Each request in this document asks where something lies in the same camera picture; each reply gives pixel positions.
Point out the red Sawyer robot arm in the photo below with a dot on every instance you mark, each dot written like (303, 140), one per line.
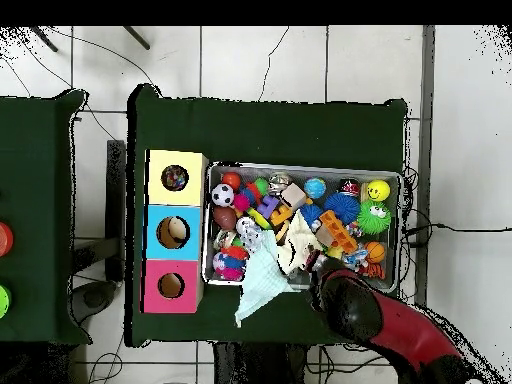
(408, 332)

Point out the mint green cloth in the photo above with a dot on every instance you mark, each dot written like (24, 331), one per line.
(264, 280)

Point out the wooden box with three holes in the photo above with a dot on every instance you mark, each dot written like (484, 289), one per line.
(156, 196)

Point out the blue spiky ball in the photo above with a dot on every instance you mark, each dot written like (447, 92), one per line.
(308, 212)
(342, 206)

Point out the shallow mesh bin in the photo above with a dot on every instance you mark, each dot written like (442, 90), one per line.
(220, 172)

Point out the orange toy brick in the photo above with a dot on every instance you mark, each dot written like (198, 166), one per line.
(338, 232)

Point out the brown toy football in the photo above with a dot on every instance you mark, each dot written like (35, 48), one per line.
(224, 218)

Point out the black and white soccer ball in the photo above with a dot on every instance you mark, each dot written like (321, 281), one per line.
(222, 195)

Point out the cream knitted cloth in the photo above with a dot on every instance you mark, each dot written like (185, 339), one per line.
(298, 236)

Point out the green spiky ball with eyes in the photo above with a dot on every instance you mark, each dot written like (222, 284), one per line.
(368, 224)

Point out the black upright bar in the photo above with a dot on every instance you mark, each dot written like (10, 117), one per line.
(116, 208)

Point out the black tripod leg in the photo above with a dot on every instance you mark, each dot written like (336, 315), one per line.
(136, 38)
(44, 38)

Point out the clear plastic bottle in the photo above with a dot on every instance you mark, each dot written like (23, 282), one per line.
(248, 232)

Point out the yellow smiley ball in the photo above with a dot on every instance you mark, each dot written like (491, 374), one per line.
(378, 192)

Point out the plain wooden block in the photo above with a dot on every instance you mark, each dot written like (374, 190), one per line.
(293, 196)

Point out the dark green tablecloth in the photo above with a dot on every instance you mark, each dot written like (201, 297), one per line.
(32, 180)
(260, 132)

